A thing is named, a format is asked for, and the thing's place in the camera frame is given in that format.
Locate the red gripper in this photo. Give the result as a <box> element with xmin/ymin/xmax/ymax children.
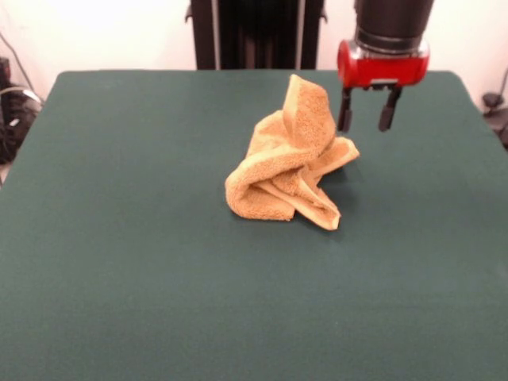
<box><xmin>337</xmin><ymin>38</ymin><xmax>431</xmax><ymax>133</ymax></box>

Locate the tan terry towel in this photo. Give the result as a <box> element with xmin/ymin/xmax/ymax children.
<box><xmin>224</xmin><ymin>73</ymin><xmax>361</xmax><ymax>231</ymax></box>

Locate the black floor equipment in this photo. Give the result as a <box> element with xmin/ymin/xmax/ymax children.
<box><xmin>482</xmin><ymin>91</ymin><xmax>508</xmax><ymax>150</ymax></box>
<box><xmin>0</xmin><ymin>56</ymin><xmax>43</xmax><ymax>164</ymax></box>

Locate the dark green table cloth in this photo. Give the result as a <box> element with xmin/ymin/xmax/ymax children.
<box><xmin>0</xmin><ymin>69</ymin><xmax>508</xmax><ymax>381</ymax></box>

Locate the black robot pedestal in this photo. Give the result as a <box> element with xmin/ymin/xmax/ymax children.
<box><xmin>183</xmin><ymin>0</ymin><xmax>329</xmax><ymax>71</ymax></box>

